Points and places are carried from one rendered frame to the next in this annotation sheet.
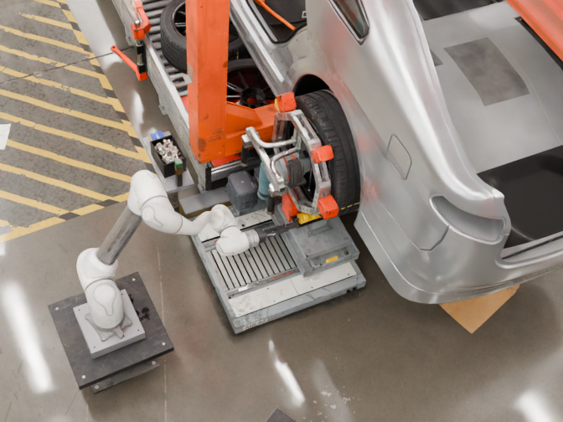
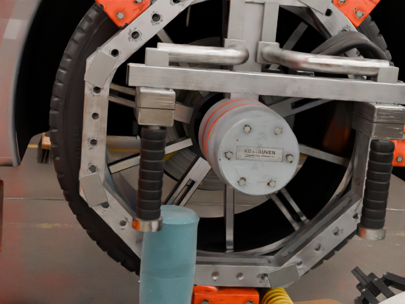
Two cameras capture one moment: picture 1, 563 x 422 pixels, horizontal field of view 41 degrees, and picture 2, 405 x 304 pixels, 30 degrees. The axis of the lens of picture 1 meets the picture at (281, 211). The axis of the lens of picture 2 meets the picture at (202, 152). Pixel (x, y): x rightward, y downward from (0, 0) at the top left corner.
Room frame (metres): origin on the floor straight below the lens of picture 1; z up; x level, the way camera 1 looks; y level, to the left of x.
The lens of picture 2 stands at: (2.12, 1.18, 1.08)
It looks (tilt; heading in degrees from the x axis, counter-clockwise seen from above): 11 degrees down; 292
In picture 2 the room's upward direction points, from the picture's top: 5 degrees clockwise
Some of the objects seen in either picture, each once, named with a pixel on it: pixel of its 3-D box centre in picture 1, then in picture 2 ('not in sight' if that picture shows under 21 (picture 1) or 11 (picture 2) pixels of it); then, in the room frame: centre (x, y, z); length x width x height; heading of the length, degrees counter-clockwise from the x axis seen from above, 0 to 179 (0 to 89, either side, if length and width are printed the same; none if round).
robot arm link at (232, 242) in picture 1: (230, 243); not in sight; (2.13, 0.23, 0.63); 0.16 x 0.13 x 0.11; 121
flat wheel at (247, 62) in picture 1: (251, 106); not in sight; (3.34, 0.28, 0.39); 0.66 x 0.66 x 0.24
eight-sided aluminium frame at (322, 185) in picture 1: (299, 162); (237, 135); (2.55, -0.06, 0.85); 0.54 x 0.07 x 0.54; 31
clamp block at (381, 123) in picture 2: (278, 187); (378, 117); (2.30, 0.03, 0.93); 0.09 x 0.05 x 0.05; 121
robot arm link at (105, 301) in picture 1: (105, 302); not in sight; (1.76, 0.79, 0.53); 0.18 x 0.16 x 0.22; 31
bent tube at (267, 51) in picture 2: (289, 159); (325, 40); (2.40, 0.00, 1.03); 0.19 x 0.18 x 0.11; 121
